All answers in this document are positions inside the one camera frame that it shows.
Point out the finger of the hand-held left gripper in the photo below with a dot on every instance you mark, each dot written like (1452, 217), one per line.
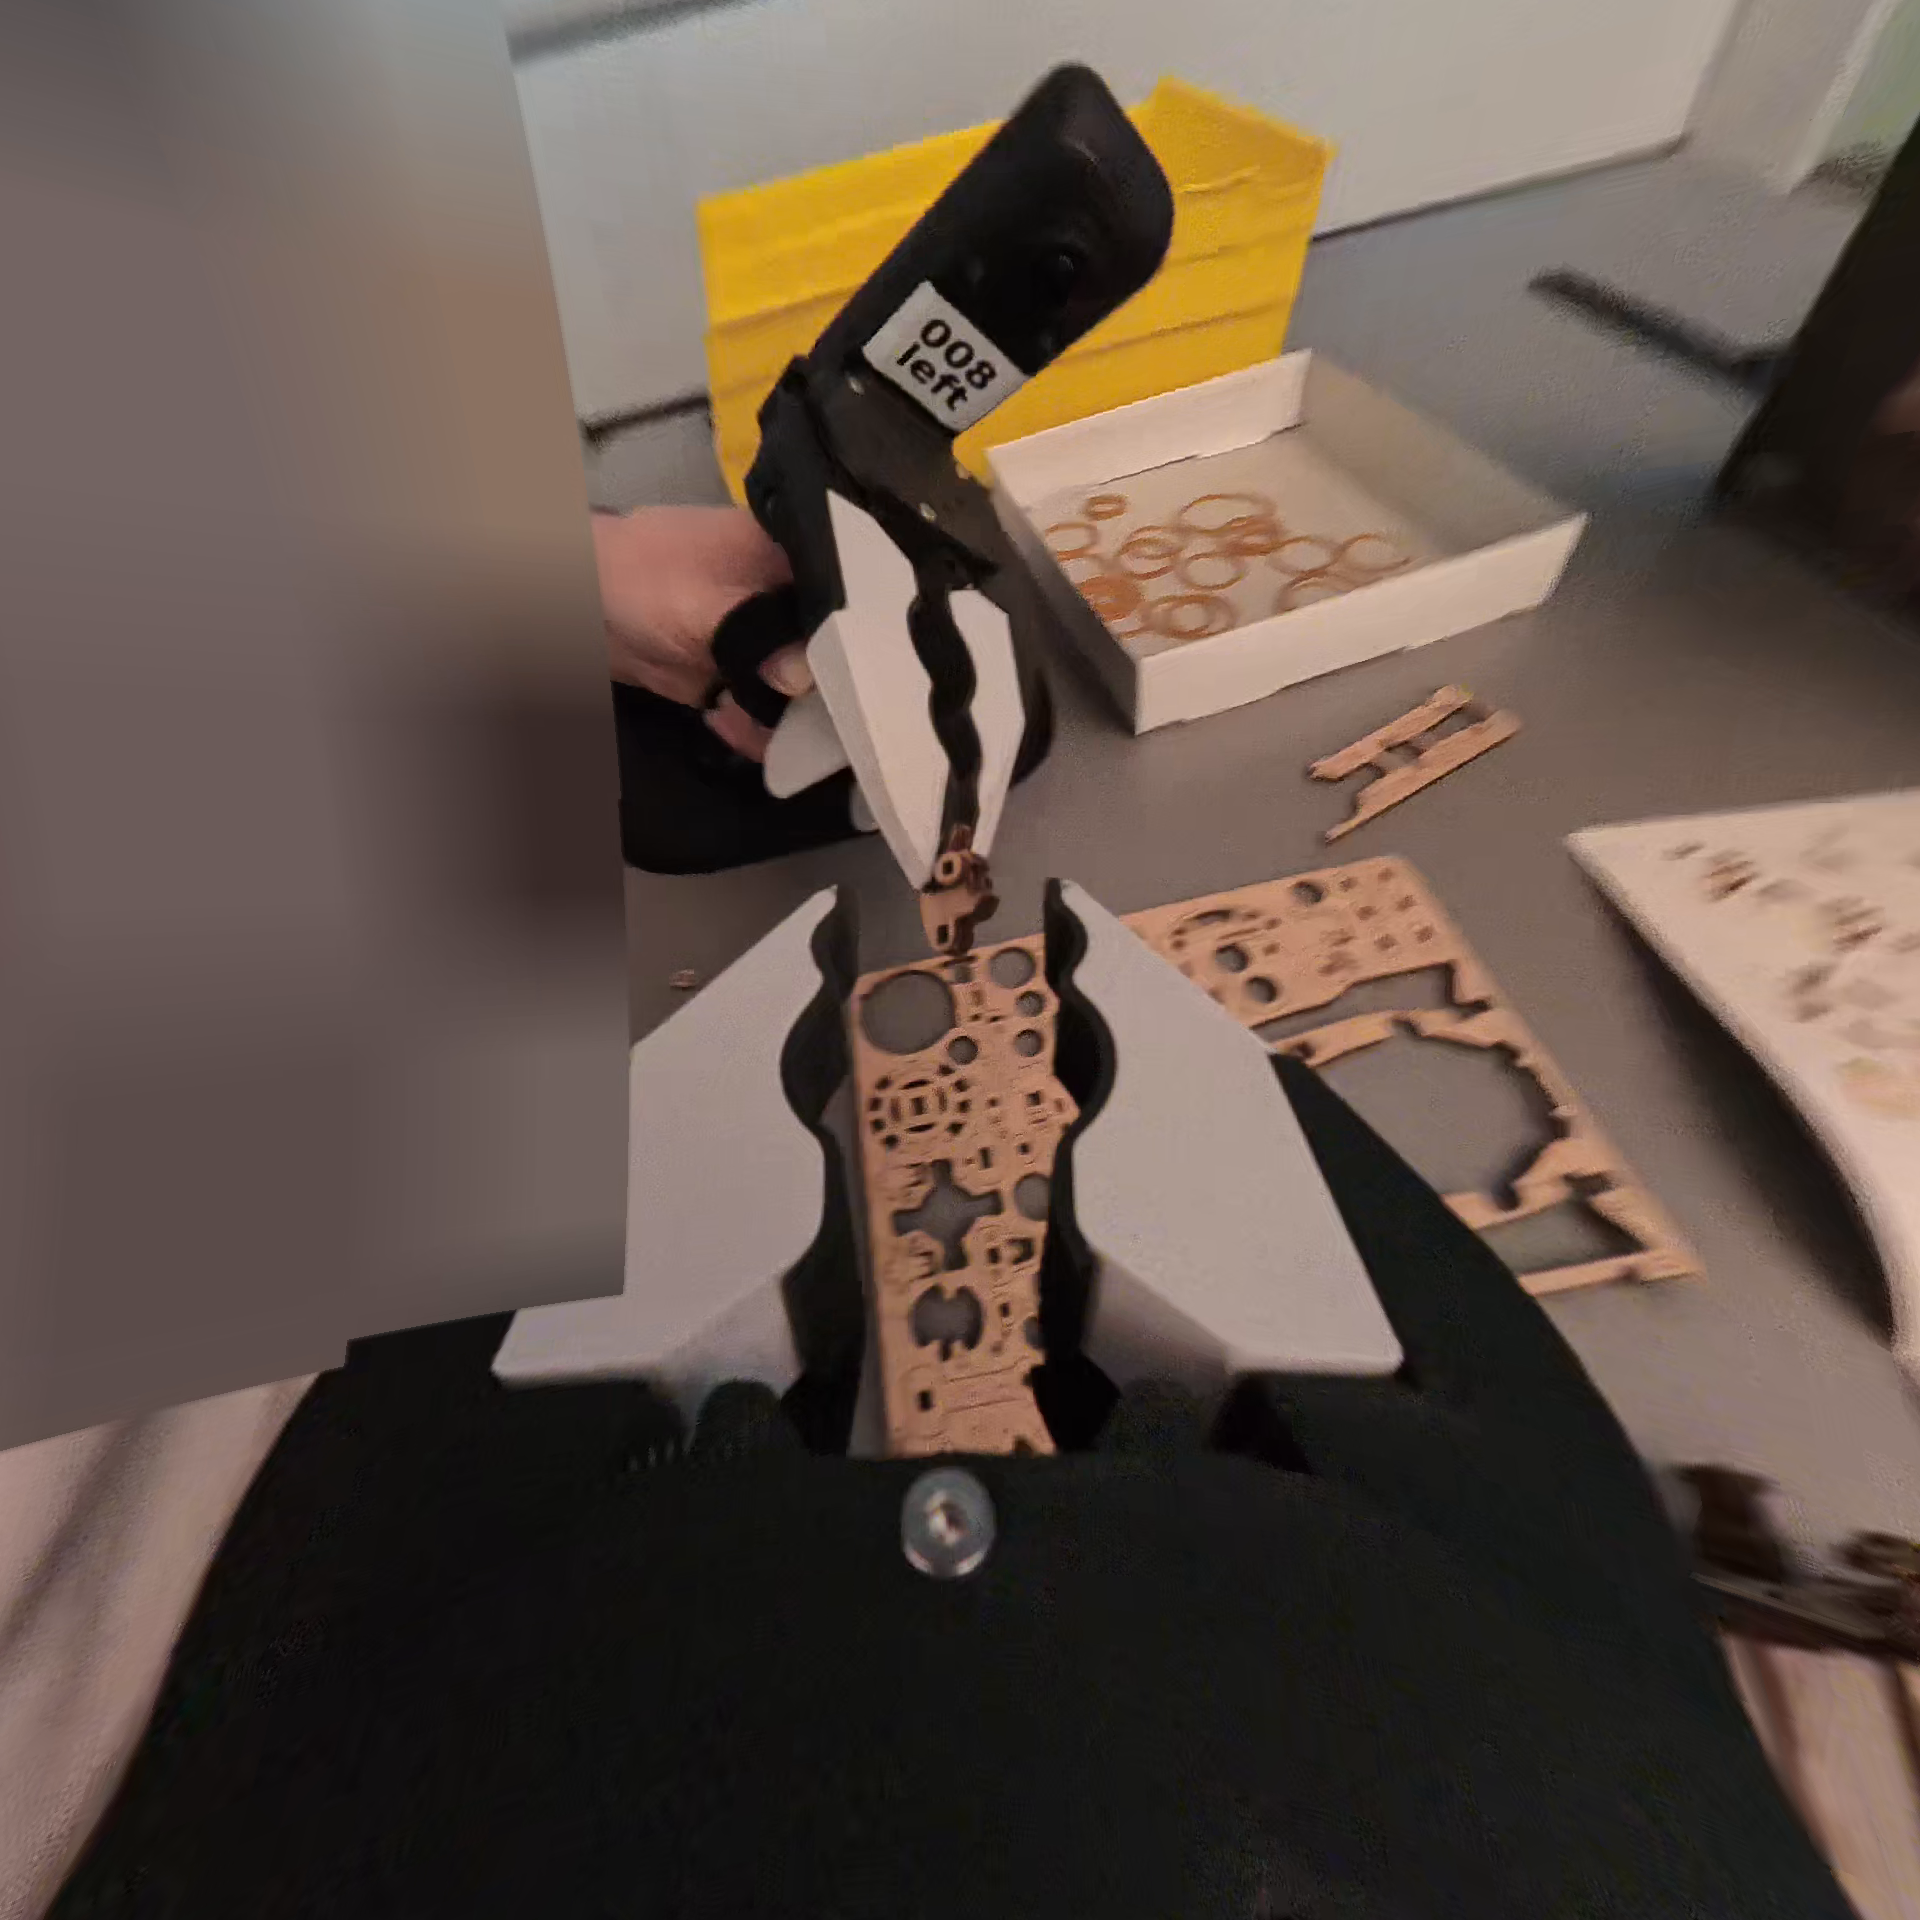
(863, 675)
(1001, 704)

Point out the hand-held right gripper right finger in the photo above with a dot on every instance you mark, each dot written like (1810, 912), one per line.
(1201, 1200)

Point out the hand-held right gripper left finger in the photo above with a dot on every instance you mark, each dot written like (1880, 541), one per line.
(704, 1184)

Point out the small dark wooden model part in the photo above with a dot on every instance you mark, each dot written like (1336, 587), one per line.
(960, 901)

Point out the narrow wooden cutout sheet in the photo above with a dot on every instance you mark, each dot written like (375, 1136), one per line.
(960, 1394)

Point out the dark wooden model assembly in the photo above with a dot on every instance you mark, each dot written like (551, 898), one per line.
(1785, 1576)

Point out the person's left hand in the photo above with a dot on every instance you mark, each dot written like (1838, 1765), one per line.
(668, 600)

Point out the black textured pad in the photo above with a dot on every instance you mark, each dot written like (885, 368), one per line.
(704, 809)

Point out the pile of wooden rings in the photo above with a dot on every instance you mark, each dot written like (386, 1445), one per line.
(1201, 578)

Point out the yellow plastic bin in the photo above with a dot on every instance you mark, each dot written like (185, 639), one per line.
(781, 285)

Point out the white cardboard box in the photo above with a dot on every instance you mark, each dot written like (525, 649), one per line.
(1350, 662)

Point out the wooden sheet with large cutouts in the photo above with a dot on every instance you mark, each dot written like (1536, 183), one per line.
(1612, 1262)

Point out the white instruction sheet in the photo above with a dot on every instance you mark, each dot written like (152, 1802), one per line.
(1799, 961)

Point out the black chair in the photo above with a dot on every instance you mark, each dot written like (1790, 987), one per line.
(1838, 405)

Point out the forked wooden frame piece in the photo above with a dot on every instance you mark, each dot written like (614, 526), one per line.
(1424, 750)

